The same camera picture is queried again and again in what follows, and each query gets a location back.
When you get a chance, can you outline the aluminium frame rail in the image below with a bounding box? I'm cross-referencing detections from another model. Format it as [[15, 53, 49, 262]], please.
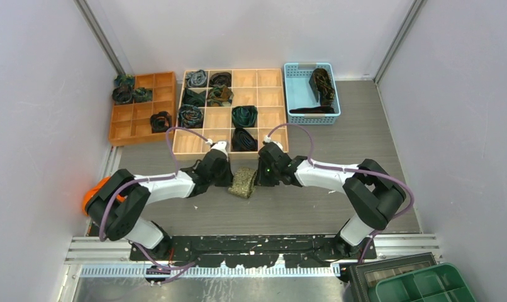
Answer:
[[65, 233, 443, 282]]

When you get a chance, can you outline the rolled green orange tie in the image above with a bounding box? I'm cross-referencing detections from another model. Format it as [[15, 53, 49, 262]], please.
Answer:
[[206, 85, 234, 107]]

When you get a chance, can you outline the green floral patterned tie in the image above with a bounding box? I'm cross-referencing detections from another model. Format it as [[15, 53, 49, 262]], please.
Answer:
[[228, 167, 257, 199]]

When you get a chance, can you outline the brown orange patterned tie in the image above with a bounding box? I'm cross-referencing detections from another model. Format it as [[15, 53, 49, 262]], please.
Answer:
[[309, 68, 335, 106]]

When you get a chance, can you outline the rolled teal tie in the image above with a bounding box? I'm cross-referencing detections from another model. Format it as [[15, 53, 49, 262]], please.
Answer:
[[113, 74, 135, 88]]

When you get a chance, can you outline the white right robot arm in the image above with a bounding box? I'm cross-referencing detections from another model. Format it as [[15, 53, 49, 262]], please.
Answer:
[[258, 142, 406, 259]]

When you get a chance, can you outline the light blue plastic basket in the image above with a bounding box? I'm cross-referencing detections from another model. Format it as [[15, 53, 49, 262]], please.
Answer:
[[284, 62, 342, 125]]

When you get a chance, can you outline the rolled black orange tie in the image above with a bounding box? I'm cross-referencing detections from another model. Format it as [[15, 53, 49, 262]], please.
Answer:
[[150, 111, 172, 133]]

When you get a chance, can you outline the dark framed box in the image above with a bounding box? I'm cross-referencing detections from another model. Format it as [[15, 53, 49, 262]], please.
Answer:
[[342, 252, 438, 301]]

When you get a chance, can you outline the rolled dark brown tie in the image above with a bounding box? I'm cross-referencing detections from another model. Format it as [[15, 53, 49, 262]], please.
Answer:
[[209, 72, 232, 87]]

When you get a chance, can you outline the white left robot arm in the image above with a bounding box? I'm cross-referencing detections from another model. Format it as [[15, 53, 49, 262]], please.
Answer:
[[83, 140, 233, 260]]

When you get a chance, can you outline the rolled dark navy tie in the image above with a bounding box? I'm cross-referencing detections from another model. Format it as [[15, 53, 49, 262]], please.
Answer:
[[231, 128, 258, 152]]

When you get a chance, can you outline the rolled green patterned tie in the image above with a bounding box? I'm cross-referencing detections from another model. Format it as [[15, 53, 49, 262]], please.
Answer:
[[132, 87, 153, 103]]

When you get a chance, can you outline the light wooden compartment tray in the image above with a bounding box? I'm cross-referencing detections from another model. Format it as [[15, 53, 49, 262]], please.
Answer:
[[172, 69, 289, 160]]

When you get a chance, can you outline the rolled dark striped tie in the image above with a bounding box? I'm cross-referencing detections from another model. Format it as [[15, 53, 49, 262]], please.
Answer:
[[111, 85, 133, 106]]

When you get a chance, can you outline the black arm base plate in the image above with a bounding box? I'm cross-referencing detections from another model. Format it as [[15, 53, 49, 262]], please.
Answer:
[[130, 234, 378, 270]]

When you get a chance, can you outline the rolled blue multicolour tie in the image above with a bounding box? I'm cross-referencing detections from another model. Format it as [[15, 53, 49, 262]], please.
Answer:
[[178, 104, 204, 129]]

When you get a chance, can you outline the rolled dark green tie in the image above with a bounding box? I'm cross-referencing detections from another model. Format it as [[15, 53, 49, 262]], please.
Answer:
[[181, 88, 206, 108]]

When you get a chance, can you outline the green plastic organizer bin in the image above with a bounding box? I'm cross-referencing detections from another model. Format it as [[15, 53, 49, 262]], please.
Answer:
[[368, 263, 476, 302]]

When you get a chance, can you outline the orange cloth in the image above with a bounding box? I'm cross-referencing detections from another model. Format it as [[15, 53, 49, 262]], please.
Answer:
[[82, 177, 119, 216]]

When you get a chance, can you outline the navy red striped tie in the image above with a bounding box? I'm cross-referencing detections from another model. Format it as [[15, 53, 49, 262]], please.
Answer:
[[289, 106, 335, 114]]

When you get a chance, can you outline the rolled grey blue tie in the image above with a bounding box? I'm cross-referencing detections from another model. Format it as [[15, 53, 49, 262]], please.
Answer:
[[185, 69, 208, 88]]

